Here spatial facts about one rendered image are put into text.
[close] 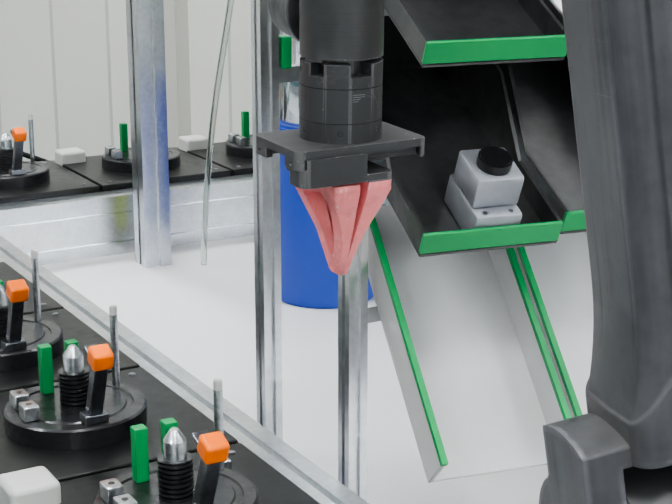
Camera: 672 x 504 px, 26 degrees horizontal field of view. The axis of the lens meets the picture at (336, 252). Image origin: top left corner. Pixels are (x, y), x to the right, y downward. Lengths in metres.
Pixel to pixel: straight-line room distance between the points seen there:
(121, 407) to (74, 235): 1.01
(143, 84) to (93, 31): 2.99
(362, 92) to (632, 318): 0.43
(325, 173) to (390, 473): 0.69
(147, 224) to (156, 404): 0.89
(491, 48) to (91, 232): 1.34
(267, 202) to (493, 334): 0.27
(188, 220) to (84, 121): 2.86
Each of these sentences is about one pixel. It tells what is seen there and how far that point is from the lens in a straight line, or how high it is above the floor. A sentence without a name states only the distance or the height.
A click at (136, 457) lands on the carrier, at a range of 1.27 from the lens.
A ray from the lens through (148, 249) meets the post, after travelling 2.38.
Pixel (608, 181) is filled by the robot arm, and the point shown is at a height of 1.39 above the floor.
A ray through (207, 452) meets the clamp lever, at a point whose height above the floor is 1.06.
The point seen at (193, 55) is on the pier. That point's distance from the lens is 5.24.
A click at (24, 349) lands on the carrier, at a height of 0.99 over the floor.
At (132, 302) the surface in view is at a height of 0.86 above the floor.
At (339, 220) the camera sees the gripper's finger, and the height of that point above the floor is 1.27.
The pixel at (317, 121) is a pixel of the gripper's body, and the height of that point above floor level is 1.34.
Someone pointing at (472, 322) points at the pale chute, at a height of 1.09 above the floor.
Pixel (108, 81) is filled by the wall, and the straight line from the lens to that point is 5.34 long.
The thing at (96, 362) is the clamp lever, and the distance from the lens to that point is 1.36.
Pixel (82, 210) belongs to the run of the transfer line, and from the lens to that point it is 2.43.
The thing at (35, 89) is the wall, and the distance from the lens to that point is 5.29.
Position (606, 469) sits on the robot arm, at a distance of 0.60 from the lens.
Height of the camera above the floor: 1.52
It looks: 16 degrees down
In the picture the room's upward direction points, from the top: straight up
